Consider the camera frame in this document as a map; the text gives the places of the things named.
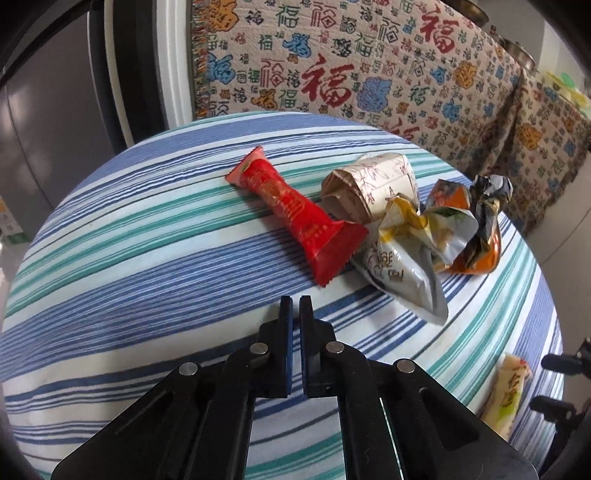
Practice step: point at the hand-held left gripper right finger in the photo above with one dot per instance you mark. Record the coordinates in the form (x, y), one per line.
(314, 364)

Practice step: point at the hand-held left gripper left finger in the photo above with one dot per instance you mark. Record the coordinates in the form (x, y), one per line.
(277, 364)

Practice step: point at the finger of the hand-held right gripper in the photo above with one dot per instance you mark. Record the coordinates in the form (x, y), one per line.
(565, 363)
(554, 408)

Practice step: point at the cream snack packet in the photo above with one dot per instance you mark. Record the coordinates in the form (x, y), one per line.
(505, 397)

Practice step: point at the long red snack wrapper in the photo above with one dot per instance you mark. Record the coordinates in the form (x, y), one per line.
(295, 217)

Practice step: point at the silver crumpled snack bag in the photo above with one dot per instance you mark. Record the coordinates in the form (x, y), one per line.
(406, 267)

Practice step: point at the black and orange crumpled bag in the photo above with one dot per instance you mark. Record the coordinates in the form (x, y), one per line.
(485, 230)

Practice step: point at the striped tablecloth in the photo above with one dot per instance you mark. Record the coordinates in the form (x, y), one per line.
(138, 277)

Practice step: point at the beige patterned paper carton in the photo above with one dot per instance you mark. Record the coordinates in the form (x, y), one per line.
(369, 184)

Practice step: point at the small printed cloth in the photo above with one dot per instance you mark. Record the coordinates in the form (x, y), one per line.
(535, 147)

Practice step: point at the yellow-green plastic lid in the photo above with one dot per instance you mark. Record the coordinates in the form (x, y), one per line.
(565, 87)

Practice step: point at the yellow and green cardboard box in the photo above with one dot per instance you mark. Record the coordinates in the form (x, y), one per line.
(11, 224)

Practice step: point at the steel pot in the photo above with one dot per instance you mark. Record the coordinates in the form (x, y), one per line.
(515, 50)

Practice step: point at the large printed cloth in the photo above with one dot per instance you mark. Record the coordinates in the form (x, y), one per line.
(323, 46)

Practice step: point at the grey refrigerator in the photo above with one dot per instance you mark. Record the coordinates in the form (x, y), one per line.
(46, 115)

